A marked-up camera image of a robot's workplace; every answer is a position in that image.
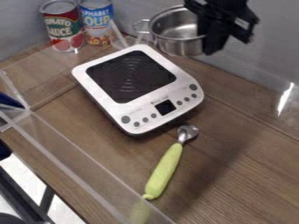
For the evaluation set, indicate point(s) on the green handled ice cream scoop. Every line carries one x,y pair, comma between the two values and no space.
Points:
164,169

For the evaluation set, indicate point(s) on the alphabet soup can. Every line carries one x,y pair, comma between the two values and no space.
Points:
96,14

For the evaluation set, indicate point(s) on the black table frame leg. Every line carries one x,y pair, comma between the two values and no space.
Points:
31,213

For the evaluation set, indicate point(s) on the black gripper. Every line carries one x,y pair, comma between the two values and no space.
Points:
223,18

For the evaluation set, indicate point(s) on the tomato sauce can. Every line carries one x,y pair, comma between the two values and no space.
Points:
62,19

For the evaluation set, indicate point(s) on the silver metal pot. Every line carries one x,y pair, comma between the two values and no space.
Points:
174,31

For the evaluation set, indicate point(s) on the clear acrylic barrier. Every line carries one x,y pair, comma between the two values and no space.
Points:
106,162

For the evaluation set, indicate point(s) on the white and black stove top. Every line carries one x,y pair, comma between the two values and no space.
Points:
139,87

